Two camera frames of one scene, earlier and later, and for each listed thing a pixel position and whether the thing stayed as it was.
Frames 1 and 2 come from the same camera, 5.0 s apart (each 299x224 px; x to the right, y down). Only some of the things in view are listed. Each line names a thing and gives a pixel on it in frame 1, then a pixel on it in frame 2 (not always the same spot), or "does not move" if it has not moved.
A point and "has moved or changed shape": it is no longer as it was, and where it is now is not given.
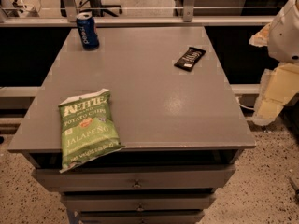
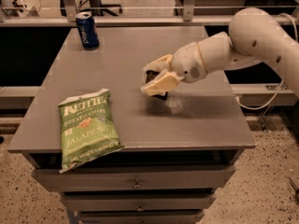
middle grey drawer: [139, 203] does not move
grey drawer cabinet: [182, 132] does not move
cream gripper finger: [277, 87] -> [165, 82]
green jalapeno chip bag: [88, 129] does not move
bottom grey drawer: [140, 217] does not move
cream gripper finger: [262, 38] -> [164, 63]
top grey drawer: [135, 178] does not move
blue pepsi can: [88, 34] does not move
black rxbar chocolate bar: [190, 59] has moved or changed shape
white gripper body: [285, 36] -> [186, 63]
